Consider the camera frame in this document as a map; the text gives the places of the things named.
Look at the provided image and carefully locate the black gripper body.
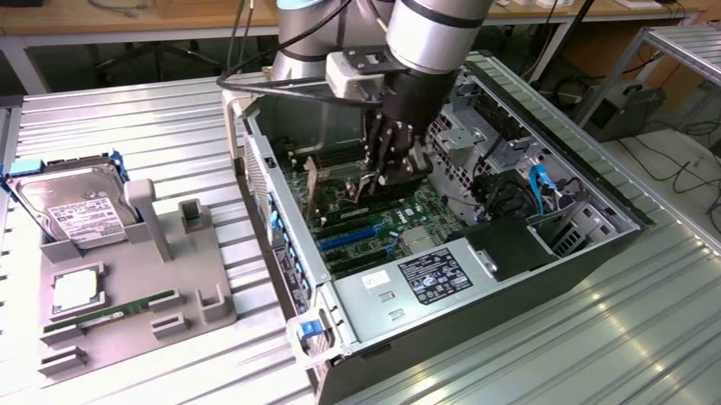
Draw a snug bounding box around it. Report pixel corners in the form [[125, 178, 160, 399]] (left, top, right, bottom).
[[376, 67, 453, 137]]

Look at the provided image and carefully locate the gpu card with metal bracket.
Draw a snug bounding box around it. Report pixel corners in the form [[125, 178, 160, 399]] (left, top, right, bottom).
[[306, 157, 424, 225]]

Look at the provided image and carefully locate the black RAM slot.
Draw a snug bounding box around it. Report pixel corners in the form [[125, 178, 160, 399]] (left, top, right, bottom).
[[284, 138, 368, 171]]

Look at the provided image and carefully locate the metal disk bay cage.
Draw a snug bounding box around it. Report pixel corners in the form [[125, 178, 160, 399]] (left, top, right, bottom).
[[422, 100, 509, 221]]

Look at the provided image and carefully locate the green motherboard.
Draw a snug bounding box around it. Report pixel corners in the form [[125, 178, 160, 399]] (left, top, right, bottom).
[[283, 137, 470, 282]]

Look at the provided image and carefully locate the black installed RAM stick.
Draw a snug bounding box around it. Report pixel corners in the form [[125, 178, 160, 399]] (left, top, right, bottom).
[[320, 200, 404, 225]]

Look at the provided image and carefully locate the silver chipset heatsink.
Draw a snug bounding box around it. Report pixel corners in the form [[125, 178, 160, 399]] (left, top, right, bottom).
[[400, 229, 445, 251]]

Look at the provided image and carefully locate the blue expansion slot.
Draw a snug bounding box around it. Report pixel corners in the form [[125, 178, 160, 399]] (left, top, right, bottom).
[[315, 224, 386, 253]]

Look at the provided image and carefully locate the black plastic shroud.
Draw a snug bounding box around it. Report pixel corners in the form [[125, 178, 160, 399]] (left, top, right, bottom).
[[463, 218, 558, 284]]

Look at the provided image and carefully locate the grey power supply unit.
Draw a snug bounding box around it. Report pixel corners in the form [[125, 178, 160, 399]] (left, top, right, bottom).
[[331, 237, 509, 345]]

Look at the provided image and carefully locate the open black PC case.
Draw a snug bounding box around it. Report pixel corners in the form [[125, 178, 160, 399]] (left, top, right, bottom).
[[222, 49, 658, 405]]

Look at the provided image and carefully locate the black box on floor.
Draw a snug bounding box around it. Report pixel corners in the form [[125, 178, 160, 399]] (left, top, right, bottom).
[[582, 83, 667, 143]]

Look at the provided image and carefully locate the wooden desk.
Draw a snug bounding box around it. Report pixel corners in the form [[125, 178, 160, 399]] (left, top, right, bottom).
[[0, 0, 706, 95]]

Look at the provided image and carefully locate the metal slat rack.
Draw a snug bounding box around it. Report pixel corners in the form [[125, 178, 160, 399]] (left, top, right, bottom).
[[578, 26, 721, 129]]

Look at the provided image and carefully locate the grey plastic parts rack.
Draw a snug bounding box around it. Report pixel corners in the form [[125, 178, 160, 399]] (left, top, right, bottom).
[[35, 178, 242, 381]]

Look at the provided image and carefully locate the silver hard disk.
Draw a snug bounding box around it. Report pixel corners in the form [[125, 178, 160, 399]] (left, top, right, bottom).
[[12, 165, 140, 251]]

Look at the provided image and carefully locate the green RAM stick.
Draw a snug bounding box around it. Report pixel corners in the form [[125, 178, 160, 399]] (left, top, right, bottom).
[[41, 288, 176, 332]]

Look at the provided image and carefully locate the blue disk caddy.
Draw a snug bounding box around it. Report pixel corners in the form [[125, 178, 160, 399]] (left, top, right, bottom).
[[1, 148, 129, 199]]

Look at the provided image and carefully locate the silver CPU chip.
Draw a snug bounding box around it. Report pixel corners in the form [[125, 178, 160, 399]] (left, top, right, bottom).
[[52, 269, 107, 312]]

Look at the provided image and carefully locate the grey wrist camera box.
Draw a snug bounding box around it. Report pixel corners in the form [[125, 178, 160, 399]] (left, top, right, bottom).
[[323, 47, 407, 105]]

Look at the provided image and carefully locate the black wire bundle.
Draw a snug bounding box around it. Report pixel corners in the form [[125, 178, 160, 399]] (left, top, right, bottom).
[[471, 171, 537, 221]]

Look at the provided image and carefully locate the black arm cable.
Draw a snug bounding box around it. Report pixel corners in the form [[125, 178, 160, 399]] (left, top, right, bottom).
[[215, 0, 398, 107]]

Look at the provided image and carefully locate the blue wire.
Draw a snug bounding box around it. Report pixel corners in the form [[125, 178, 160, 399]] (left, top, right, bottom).
[[527, 163, 559, 219]]

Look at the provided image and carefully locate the grey case handle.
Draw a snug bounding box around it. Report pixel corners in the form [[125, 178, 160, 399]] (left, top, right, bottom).
[[220, 88, 262, 162]]

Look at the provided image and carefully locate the clear case handle blue latch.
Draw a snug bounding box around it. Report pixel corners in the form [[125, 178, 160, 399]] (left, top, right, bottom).
[[284, 310, 342, 369]]

